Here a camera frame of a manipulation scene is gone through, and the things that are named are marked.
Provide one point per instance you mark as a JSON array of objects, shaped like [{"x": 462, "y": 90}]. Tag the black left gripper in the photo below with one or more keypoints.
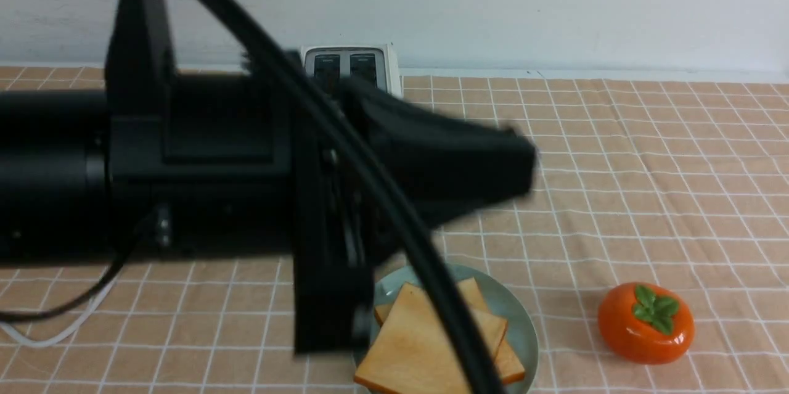
[{"x": 222, "y": 166}]

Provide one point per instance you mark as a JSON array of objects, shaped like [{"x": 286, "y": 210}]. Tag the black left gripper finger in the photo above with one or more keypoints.
[{"x": 447, "y": 167}]

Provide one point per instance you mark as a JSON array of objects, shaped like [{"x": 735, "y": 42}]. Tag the toast slice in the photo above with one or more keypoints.
[{"x": 412, "y": 354}]

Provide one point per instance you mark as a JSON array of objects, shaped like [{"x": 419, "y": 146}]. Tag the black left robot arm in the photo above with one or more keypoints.
[{"x": 56, "y": 203}]

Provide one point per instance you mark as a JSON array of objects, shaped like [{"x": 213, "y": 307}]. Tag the white two-slot toaster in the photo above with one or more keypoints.
[{"x": 377, "y": 64}]

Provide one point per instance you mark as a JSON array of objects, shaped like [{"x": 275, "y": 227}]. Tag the light green round plate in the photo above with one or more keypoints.
[{"x": 521, "y": 333}]

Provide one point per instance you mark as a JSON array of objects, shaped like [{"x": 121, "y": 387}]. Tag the beige checkered tablecloth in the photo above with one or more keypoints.
[{"x": 679, "y": 184}]

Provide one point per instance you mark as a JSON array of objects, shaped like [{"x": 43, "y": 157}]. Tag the orange toy persimmon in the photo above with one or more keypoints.
[{"x": 645, "y": 323}]

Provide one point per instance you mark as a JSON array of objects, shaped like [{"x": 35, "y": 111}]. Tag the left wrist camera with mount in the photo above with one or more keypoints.
[{"x": 140, "y": 46}]

